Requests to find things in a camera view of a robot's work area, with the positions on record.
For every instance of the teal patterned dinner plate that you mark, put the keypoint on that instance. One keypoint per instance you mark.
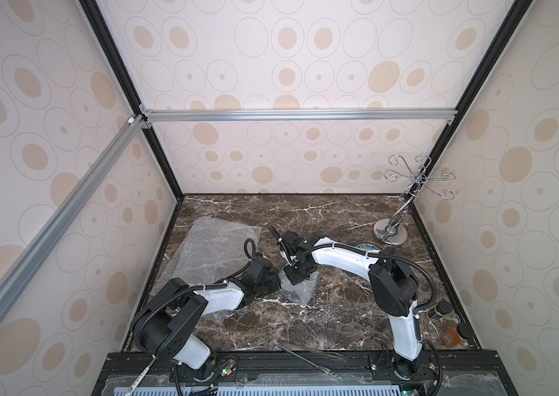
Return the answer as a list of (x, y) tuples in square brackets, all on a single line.
[(370, 247)]

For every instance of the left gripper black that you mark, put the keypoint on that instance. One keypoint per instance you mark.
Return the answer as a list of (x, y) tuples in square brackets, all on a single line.
[(276, 283)]

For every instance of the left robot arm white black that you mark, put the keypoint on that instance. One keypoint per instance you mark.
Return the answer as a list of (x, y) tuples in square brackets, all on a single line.
[(164, 327)]

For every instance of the chrome mug tree stand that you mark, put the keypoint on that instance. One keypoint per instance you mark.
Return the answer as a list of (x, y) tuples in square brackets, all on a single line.
[(391, 231)]

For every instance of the horizontal aluminium rail back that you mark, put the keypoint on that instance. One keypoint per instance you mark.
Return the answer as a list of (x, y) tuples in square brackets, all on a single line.
[(301, 114)]

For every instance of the amber jar black lid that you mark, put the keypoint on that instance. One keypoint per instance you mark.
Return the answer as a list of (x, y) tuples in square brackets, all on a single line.
[(460, 335)]

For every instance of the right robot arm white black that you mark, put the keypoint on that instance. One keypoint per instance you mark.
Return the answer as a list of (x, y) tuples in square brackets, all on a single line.
[(401, 288)]

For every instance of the bubble wrap around orange plate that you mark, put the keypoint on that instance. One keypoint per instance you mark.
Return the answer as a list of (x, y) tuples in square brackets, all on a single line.
[(211, 250)]

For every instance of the diagonal aluminium rail left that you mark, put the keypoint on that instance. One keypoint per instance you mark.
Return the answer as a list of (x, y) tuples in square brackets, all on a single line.
[(35, 254)]

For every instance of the spice bottle black label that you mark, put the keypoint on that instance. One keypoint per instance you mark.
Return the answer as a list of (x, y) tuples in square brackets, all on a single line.
[(442, 308)]

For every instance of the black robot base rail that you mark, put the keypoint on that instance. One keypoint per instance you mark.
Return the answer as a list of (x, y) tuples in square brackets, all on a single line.
[(451, 372)]

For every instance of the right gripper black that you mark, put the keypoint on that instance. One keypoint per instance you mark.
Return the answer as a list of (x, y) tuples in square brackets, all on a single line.
[(288, 242)]

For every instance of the silver fork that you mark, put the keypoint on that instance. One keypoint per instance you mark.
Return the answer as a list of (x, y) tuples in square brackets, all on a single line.
[(130, 390)]

